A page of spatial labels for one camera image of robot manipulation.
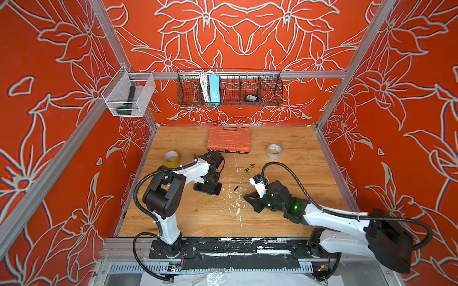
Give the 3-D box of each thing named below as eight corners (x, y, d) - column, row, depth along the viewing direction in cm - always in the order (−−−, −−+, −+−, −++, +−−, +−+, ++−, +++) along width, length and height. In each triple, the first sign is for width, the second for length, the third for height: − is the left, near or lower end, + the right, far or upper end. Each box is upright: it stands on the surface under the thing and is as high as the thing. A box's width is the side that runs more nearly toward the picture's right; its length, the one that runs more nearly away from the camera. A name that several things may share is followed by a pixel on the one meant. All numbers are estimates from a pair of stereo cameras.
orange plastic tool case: (206, 153, 106) (205, 149, 102) (208, 129, 119) (208, 125, 115) (251, 153, 106) (252, 149, 102) (249, 129, 118) (249, 125, 115)
